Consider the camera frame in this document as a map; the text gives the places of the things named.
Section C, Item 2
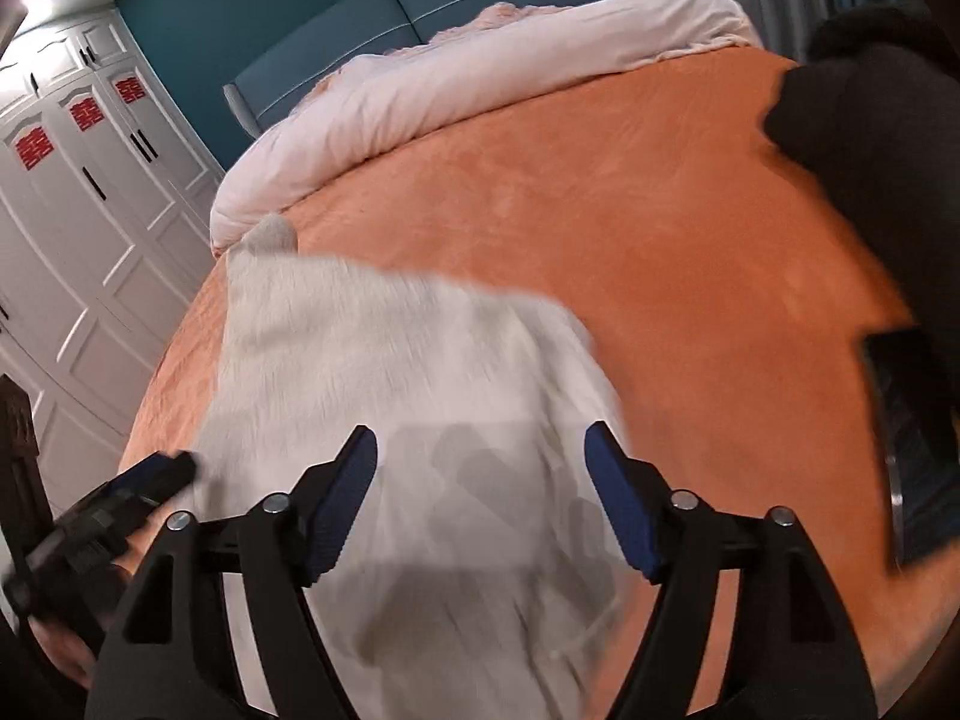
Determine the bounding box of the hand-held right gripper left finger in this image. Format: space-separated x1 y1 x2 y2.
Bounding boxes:
85 424 380 720

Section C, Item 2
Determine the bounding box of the white panelled wardrobe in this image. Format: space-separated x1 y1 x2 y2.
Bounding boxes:
0 4 227 515

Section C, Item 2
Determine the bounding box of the dark cloth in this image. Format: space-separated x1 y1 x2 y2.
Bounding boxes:
763 0 960 365

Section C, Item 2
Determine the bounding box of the person's left hand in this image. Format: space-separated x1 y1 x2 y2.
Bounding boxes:
34 611 100 687

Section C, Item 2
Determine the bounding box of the dark wooden furniture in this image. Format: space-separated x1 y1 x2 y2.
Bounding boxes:
0 373 55 548

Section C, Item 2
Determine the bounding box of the black phone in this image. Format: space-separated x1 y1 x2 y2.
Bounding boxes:
857 326 960 572

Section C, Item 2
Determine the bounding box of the orange velvet blanket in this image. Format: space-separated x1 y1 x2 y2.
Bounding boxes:
124 45 925 720

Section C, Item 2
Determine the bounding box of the beige quilted jacket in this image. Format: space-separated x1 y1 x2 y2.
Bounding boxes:
176 214 647 720

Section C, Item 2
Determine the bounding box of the pale pink duvet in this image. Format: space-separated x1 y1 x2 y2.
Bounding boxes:
208 0 767 257

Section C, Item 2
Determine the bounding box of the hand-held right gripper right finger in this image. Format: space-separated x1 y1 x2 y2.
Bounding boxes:
583 420 878 720

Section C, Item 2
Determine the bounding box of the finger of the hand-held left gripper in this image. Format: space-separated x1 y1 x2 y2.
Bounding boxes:
111 450 198 512

